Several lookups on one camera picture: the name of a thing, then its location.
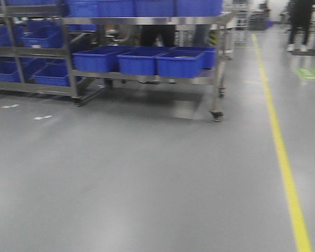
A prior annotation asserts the steel cart with wheels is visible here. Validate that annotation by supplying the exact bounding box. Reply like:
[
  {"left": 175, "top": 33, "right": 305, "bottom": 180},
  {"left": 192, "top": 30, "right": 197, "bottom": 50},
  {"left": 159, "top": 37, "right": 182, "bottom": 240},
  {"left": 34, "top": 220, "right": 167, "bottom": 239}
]
[{"left": 64, "top": 11, "right": 236, "bottom": 122}]

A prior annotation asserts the steel rack at left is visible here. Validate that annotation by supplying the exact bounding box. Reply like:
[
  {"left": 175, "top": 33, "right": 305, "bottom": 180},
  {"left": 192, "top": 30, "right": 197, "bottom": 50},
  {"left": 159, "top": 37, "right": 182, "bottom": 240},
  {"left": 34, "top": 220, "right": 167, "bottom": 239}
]
[{"left": 0, "top": 0, "right": 100, "bottom": 106}]

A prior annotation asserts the blue bin cart middle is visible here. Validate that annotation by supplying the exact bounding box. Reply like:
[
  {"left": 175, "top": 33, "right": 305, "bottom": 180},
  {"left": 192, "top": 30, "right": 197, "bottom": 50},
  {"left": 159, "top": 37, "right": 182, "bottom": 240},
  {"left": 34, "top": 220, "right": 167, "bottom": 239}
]
[{"left": 117, "top": 47, "right": 173, "bottom": 76}]

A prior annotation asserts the blue bin cart left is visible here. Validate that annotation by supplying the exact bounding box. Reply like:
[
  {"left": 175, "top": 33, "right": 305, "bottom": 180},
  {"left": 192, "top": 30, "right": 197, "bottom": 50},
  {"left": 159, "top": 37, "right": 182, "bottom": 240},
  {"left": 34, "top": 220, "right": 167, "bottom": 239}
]
[{"left": 72, "top": 46, "right": 134, "bottom": 73}]

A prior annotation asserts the blue bin cart right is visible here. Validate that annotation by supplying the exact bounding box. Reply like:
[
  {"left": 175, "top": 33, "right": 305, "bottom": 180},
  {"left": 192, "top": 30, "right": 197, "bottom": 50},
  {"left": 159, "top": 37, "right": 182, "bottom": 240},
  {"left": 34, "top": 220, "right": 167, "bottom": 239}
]
[{"left": 156, "top": 50, "right": 204, "bottom": 78}]

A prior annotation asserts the person in dark clothes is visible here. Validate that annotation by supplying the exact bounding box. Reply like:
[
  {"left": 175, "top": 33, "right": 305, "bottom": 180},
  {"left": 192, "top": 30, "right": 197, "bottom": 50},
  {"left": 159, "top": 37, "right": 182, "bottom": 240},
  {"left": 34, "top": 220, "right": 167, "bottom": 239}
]
[{"left": 287, "top": 0, "right": 315, "bottom": 53}]

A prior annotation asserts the blue bin cart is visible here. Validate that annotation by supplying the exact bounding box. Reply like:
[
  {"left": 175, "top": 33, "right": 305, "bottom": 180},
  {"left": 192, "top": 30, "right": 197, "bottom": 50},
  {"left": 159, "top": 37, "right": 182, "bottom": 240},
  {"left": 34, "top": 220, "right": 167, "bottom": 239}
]
[
  {"left": 156, "top": 50, "right": 204, "bottom": 78},
  {"left": 117, "top": 47, "right": 173, "bottom": 76},
  {"left": 72, "top": 46, "right": 134, "bottom": 73}
]

